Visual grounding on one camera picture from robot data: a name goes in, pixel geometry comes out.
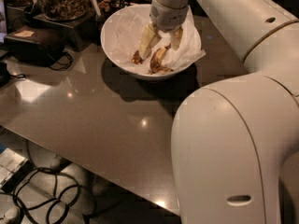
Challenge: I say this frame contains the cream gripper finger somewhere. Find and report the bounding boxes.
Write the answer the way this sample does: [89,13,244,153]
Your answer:
[169,27,183,50]
[138,23,162,60]

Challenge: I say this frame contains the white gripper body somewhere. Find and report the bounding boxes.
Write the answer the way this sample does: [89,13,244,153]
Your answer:
[149,0,188,32]

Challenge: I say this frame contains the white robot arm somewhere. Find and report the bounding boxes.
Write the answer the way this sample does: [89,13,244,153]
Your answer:
[150,0,299,224]

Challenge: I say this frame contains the small brown banana piece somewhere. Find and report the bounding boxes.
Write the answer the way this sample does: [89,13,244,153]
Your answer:
[131,50,143,64]

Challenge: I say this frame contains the white bowl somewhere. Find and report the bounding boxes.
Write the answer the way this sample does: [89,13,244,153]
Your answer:
[101,4,205,82]

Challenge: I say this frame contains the white paper liner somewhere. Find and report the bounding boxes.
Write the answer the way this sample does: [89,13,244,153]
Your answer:
[109,5,206,79]

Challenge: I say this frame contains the black stand under jar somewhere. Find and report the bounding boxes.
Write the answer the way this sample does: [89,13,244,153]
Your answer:
[34,9,98,51]

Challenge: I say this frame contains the glass jar of nuts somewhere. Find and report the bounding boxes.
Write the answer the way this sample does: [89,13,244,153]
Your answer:
[37,0,89,21]

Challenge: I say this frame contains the black box with label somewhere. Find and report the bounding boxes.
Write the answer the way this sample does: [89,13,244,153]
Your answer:
[4,26,65,67]

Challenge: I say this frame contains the black device at edge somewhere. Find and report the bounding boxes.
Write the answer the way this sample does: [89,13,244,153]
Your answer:
[0,62,26,88]

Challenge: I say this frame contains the white power strip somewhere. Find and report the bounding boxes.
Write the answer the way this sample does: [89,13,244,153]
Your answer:
[0,148,31,192]

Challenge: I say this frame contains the black cable on table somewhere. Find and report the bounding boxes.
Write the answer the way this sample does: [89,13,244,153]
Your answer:
[46,51,74,72]

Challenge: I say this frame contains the black cables on floor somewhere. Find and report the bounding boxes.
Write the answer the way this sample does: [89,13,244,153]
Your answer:
[0,140,130,224]

